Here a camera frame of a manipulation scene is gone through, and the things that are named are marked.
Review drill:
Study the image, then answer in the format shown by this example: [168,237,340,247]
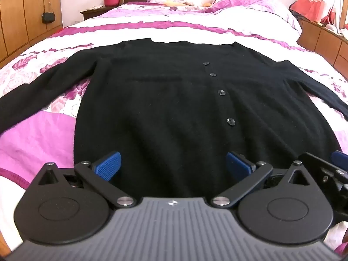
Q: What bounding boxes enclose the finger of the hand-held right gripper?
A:
[299,150,348,196]

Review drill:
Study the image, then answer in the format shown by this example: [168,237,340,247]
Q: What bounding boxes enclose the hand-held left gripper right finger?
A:
[212,151,316,210]

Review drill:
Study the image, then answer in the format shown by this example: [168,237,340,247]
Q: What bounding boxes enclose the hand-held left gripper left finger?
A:
[34,151,137,210]

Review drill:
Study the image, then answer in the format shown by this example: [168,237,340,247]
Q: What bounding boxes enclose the black button cardigan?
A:
[0,37,348,199]

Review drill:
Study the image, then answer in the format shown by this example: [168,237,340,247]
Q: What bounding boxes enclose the wooden window cabinet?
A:
[296,19,348,80]

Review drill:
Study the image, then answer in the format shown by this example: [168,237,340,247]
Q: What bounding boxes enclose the purple floral bedspread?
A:
[0,1,348,261]

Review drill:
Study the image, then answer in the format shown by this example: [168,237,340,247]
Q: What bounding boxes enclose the dark wooden nightstand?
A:
[81,5,115,21]

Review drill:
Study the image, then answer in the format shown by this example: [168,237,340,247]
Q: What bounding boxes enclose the red and white curtain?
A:
[290,0,348,33]

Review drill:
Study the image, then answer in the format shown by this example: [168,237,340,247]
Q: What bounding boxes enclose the purple crinkled pillow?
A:
[207,0,275,13]

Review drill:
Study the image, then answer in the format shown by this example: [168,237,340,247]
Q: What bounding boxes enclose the orange and white plush toy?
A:
[162,1,212,7]

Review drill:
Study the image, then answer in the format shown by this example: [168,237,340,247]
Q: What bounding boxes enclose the light wooden wardrobe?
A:
[0,0,64,66]

